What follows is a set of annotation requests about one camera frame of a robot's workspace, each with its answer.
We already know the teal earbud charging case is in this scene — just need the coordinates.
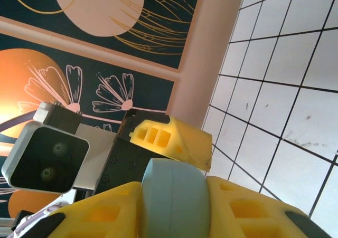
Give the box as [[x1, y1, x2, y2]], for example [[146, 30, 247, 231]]
[[141, 157, 212, 238]]

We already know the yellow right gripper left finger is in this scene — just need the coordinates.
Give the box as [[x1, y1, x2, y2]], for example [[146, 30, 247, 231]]
[[10, 181, 145, 238]]

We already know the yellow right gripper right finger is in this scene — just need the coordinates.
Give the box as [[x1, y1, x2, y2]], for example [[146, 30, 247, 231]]
[[205, 176, 331, 238]]

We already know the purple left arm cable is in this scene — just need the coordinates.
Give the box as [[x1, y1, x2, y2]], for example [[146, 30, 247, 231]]
[[0, 112, 36, 136]]

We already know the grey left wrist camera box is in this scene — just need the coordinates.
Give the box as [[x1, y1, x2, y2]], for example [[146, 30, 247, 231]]
[[1, 102, 117, 196]]

